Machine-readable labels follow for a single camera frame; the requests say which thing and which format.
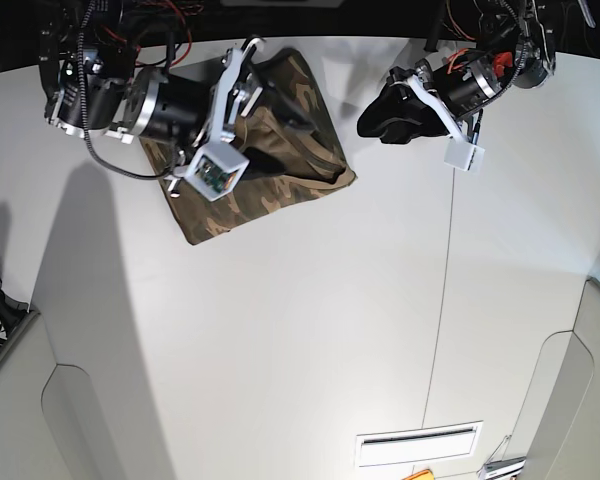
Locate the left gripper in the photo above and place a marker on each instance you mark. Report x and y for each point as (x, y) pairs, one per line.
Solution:
(464, 85)

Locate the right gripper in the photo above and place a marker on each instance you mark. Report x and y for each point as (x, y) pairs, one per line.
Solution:
(171, 109)

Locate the camouflage T-shirt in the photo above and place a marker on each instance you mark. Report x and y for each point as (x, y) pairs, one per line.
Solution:
(315, 161)

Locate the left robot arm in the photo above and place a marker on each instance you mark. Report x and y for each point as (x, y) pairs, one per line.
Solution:
(515, 46)

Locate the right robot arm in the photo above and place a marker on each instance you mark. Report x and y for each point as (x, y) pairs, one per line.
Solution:
(106, 70)

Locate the orange object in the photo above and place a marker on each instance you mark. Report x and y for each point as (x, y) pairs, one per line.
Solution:
(425, 474)

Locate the grey stapler tool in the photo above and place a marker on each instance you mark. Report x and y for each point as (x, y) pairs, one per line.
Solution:
(504, 469)

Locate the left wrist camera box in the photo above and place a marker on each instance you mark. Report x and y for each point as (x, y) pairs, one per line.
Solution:
(463, 156)

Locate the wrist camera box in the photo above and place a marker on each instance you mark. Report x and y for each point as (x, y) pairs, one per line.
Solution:
(463, 156)
(215, 169)

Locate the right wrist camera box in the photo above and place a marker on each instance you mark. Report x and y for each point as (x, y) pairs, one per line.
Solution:
(215, 169)

